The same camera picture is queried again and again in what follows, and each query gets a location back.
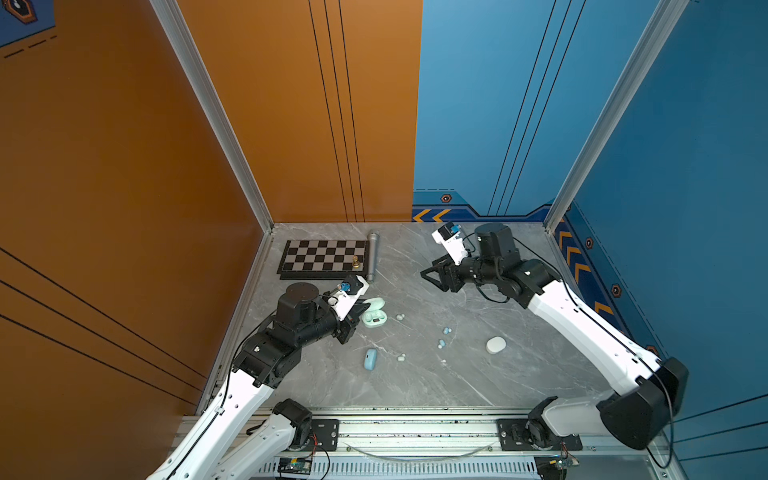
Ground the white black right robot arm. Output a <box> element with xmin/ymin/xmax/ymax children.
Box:
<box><xmin>420</xmin><ymin>222</ymin><xmax>689</xmax><ymax>450</ymax></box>

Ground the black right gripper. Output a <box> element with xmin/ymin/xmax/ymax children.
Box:
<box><xmin>418</xmin><ymin>250</ymin><xmax>500</xmax><ymax>293</ymax></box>

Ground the white earbud charging case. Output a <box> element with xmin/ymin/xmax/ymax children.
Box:
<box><xmin>485</xmin><ymin>336</ymin><xmax>507</xmax><ymax>355</ymax></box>

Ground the mint green charging case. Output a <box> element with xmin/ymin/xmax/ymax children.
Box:
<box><xmin>360</xmin><ymin>297</ymin><xmax>388</xmax><ymax>329</ymax></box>

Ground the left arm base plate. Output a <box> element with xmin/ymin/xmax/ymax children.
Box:
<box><xmin>291</xmin><ymin>418</ymin><xmax>340</xmax><ymax>452</ymax></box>

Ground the aluminium corner post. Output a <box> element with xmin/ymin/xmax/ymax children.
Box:
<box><xmin>149</xmin><ymin>0</ymin><xmax>274</xmax><ymax>235</ymax></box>
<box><xmin>543</xmin><ymin>0</ymin><xmax>688</xmax><ymax>234</ymax></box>

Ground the silver microphone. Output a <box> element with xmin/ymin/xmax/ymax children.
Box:
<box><xmin>366</xmin><ymin>230</ymin><xmax>380</xmax><ymax>283</ymax></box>

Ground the aluminium corner post left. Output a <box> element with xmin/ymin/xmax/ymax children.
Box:
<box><xmin>149</xmin><ymin>0</ymin><xmax>274</xmax><ymax>235</ymax></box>

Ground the light blue charging case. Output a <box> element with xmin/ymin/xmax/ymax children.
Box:
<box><xmin>363</xmin><ymin>348</ymin><xmax>378</xmax><ymax>371</ymax></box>

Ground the aluminium corner post right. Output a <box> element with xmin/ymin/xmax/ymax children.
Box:
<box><xmin>543</xmin><ymin>0</ymin><xmax>688</xmax><ymax>234</ymax></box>

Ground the green circuit board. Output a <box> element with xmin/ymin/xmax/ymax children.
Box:
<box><xmin>549</xmin><ymin>456</ymin><xmax>579</xmax><ymax>471</ymax></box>
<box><xmin>276</xmin><ymin>457</ymin><xmax>313</xmax><ymax>477</ymax></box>

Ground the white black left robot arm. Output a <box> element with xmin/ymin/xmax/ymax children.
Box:
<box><xmin>151</xmin><ymin>275</ymin><xmax>369</xmax><ymax>479</ymax></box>

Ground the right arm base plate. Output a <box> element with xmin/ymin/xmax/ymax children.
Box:
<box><xmin>496</xmin><ymin>418</ymin><xmax>583</xmax><ymax>452</ymax></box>

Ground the black white chessboard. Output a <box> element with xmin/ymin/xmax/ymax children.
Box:
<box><xmin>276</xmin><ymin>240</ymin><xmax>369</xmax><ymax>280</ymax></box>

